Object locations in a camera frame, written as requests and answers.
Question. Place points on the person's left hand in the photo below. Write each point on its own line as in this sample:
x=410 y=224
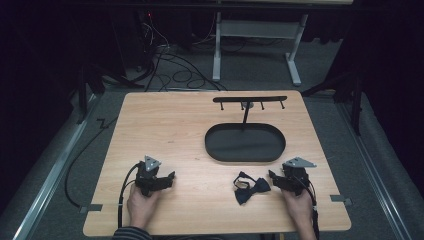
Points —
x=141 y=208

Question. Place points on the grey table edge bracket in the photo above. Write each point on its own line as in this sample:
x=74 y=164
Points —
x=340 y=199

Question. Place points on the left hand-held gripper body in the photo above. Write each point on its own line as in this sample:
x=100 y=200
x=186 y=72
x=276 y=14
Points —
x=149 y=173

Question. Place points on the black hook rack with tray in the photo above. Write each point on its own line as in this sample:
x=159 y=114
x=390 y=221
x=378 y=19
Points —
x=245 y=143

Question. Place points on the metal floor rail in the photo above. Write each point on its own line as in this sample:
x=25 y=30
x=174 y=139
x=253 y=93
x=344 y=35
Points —
x=50 y=181
x=376 y=173

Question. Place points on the white metal desk frame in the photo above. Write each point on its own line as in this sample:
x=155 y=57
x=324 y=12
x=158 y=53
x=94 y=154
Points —
x=256 y=29

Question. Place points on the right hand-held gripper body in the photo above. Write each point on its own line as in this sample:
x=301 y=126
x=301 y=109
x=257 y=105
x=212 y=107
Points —
x=296 y=176

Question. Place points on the black tripod stand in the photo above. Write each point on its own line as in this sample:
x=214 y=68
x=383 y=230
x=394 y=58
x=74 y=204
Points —
x=353 y=90
x=90 y=80

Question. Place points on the dark navy bow tie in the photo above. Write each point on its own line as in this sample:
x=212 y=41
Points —
x=250 y=190

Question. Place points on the person's right hand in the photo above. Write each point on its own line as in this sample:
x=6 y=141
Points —
x=300 y=208

